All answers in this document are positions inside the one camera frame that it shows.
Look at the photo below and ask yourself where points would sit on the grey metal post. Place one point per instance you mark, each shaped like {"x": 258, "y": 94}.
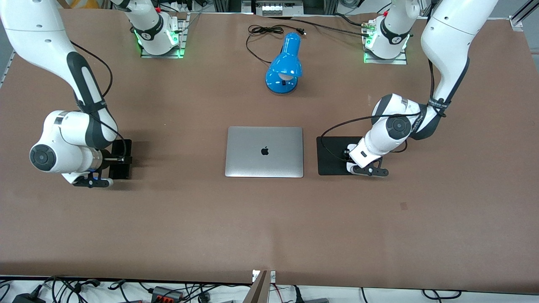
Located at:
{"x": 257, "y": 290}

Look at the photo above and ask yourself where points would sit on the black mouse pad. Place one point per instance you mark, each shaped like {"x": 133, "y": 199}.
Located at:
{"x": 332, "y": 164}

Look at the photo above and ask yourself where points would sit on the blue desk lamp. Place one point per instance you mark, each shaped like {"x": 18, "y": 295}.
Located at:
{"x": 284, "y": 63}

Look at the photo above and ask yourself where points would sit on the black orange connector block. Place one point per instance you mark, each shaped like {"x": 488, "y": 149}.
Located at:
{"x": 166, "y": 294}

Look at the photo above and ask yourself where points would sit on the silver closed laptop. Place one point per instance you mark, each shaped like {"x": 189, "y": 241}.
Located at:
{"x": 264, "y": 152}

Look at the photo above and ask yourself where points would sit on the black power adapter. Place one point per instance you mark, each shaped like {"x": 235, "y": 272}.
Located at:
{"x": 29, "y": 299}

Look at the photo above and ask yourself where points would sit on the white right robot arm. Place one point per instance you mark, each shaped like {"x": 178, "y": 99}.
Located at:
{"x": 29, "y": 25}

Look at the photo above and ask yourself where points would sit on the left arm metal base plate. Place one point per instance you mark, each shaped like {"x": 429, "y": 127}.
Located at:
{"x": 385, "y": 60}

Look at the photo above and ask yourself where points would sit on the black smartphone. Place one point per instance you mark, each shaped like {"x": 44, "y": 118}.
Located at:
{"x": 121, "y": 148}

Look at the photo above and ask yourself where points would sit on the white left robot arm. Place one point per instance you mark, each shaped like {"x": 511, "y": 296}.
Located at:
{"x": 446, "y": 33}

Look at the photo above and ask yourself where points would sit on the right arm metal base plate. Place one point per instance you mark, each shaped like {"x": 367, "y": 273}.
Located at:
{"x": 183, "y": 33}

